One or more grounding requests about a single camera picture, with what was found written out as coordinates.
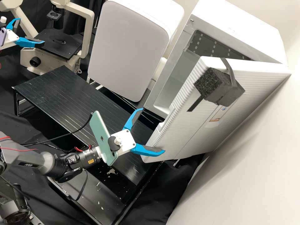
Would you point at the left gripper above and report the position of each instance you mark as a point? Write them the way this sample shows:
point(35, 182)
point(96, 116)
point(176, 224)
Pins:
point(10, 37)

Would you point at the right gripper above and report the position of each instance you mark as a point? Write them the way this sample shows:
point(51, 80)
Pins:
point(126, 143)

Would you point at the incubator door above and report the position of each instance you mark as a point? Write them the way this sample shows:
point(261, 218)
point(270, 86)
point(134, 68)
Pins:
point(187, 129)

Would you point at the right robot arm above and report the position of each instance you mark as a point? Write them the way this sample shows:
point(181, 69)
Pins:
point(30, 161)

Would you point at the white incubator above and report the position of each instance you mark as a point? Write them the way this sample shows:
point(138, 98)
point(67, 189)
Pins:
point(234, 23)

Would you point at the cream microscope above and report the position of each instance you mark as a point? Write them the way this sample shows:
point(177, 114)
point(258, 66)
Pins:
point(28, 56)

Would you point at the black platform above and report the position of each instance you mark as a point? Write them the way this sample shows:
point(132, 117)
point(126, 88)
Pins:
point(58, 98)
point(110, 194)

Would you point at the white box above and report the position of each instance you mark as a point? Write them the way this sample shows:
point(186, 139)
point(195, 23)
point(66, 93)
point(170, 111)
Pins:
point(126, 51)

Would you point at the left wrist camera phone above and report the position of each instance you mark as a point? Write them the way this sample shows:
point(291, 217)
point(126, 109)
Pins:
point(2, 35)

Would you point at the wrist camera phone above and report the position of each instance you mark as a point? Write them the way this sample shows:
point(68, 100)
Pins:
point(100, 133)
point(2, 35)

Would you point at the right wrist camera phone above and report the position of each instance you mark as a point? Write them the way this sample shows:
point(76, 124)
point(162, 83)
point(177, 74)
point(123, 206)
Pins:
point(100, 133)

